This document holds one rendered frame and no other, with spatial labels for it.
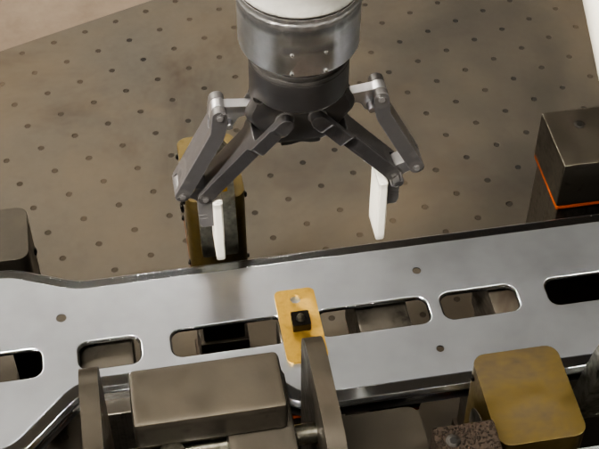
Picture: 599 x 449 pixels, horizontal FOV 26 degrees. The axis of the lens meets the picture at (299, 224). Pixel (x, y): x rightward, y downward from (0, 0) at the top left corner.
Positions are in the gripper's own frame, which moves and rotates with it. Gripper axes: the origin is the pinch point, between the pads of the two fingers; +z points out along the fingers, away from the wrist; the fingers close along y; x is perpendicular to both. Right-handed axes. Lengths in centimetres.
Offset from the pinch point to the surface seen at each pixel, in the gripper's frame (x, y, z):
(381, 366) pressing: -5.8, 6.6, 13.5
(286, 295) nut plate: 3.5, -0.5, 13.2
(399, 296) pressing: 1.8, 10.0, 13.4
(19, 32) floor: 172, -37, 114
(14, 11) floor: 180, -37, 114
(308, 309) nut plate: 1.5, 1.3, 13.2
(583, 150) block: 14.8, 31.8, 10.4
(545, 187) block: 17.0, 29.6, 17.8
